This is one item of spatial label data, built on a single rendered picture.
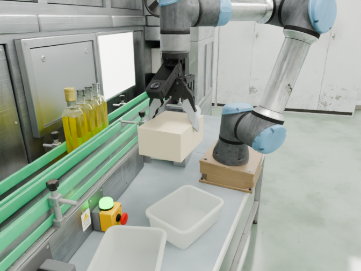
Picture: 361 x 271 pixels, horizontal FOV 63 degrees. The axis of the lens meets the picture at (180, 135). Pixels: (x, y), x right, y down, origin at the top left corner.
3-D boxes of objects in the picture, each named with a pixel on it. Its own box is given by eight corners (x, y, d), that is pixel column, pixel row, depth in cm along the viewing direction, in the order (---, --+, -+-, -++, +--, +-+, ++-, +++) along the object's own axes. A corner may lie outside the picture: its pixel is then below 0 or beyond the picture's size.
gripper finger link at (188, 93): (202, 108, 76) (184, 78, 75) (200, 109, 74) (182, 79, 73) (187, 116, 78) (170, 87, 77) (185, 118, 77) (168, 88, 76)
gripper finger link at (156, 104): (158, 120, 87) (174, 96, 83) (149, 126, 82) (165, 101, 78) (151, 113, 88) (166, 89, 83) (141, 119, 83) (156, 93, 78)
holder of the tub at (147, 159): (142, 146, 156) (141, 133, 153) (193, 151, 150) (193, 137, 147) (129, 160, 141) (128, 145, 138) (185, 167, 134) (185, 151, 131)
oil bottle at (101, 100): (99, 141, 129) (94, 93, 122) (110, 142, 128) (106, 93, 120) (92, 145, 124) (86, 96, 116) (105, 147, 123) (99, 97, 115)
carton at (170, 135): (202, 139, 87) (203, 115, 84) (180, 162, 73) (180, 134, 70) (166, 133, 91) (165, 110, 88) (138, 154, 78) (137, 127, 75)
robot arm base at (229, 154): (252, 154, 126) (256, 133, 122) (243, 170, 114) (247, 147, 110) (219, 145, 132) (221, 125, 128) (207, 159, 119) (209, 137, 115)
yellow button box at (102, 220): (104, 218, 100) (102, 199, 98) (124, 221, 99) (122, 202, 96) (93, 230, 94) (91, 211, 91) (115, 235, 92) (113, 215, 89)
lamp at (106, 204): (103, 201, 96) (102, 193, 95) (116, 204, 95) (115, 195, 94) (96, 209, 92) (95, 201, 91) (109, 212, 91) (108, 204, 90)
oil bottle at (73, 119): (77, 157, 114) (69, 104, 106) (90, 159, 112) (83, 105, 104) (68, 164, 109) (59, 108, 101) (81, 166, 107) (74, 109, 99)
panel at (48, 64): (132, 86, 188) (128, 29, 175) (136, 86, 187) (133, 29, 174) (33, 137, 107) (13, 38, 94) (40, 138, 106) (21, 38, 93)
